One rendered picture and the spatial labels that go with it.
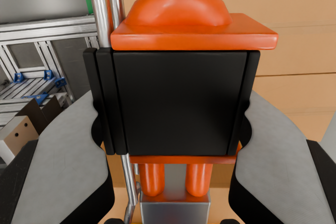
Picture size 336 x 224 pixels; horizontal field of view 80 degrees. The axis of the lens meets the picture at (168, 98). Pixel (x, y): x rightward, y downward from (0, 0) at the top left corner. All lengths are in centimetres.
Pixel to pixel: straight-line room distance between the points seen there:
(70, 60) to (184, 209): 119
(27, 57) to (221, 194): 125
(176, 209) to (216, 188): 25
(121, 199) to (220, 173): 21
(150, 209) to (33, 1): 144
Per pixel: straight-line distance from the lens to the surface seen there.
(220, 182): 45
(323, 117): 122
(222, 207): 51
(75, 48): 127
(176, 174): 21
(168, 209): 20
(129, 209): 23
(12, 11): 163
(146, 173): 17
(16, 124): 60
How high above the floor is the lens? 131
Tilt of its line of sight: 58 degrees down
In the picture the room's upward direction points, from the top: 180 degrees clockwise
